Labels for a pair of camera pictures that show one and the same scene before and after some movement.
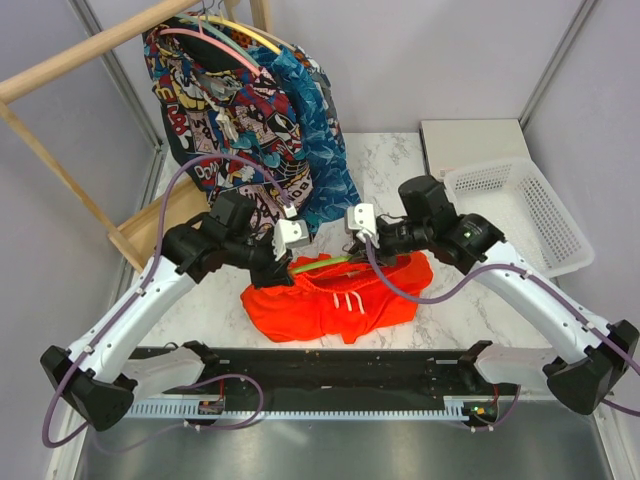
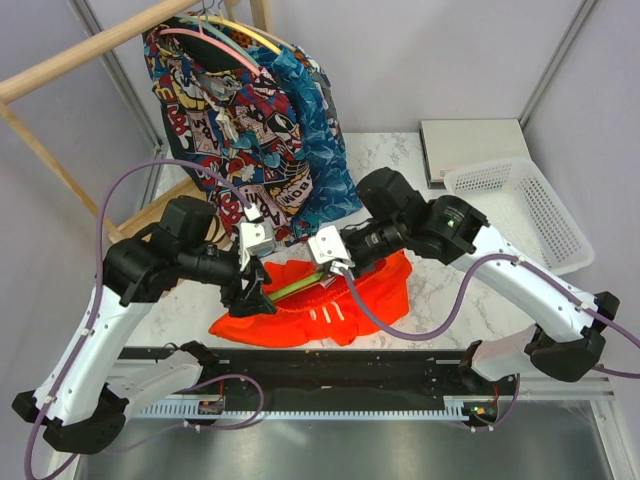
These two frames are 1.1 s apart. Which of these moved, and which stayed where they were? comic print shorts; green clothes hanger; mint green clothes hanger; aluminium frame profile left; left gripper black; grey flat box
Moved: left gripper black; green clothes hanger
Stayed: grey flat box; comic print shorts; mint green clothes hanger; aluminium frame profile left
